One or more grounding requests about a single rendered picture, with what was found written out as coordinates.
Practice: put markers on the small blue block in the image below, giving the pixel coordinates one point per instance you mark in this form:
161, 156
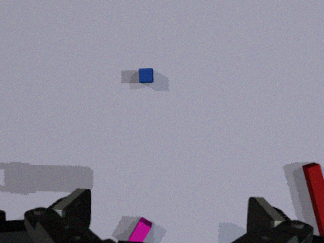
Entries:
146, 75

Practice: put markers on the dark red rod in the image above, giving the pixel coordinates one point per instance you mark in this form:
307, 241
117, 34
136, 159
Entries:
315, 183

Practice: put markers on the magenta rectangular block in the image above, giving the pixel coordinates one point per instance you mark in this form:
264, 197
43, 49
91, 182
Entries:
141, 230

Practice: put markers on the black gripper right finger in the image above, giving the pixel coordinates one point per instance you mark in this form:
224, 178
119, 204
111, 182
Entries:
260, 212

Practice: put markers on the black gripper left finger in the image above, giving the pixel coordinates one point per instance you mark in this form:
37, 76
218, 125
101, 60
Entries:
55, 224

